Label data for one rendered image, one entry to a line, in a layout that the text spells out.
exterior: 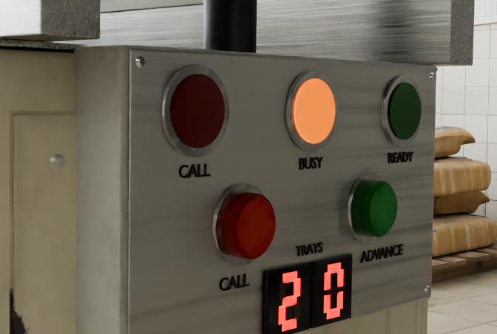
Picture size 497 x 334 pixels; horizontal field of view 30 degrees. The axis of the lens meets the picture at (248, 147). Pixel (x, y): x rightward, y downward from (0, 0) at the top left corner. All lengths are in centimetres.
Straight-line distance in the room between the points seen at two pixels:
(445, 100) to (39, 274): 490
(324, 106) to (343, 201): 5
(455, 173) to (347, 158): 390
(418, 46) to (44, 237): 28
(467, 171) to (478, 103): 74
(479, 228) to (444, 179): 37
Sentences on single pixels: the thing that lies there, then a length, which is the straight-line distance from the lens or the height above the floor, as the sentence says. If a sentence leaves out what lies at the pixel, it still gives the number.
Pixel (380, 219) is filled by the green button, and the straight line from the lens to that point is 50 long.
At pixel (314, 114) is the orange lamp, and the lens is 46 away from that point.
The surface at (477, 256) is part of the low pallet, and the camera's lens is 440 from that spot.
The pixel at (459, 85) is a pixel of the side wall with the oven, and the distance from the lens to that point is 520.
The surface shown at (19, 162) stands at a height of 79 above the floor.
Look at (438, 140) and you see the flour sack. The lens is 446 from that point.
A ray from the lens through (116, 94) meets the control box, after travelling 38.
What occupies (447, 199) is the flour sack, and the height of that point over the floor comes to 34.
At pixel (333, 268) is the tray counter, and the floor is 73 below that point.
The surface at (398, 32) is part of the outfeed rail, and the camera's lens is 59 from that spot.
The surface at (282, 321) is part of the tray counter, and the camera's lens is 45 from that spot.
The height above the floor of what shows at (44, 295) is 74.
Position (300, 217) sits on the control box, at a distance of 46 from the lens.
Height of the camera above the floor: 82
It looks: 3 degrees down
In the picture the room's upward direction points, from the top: 1 degrees clockwise
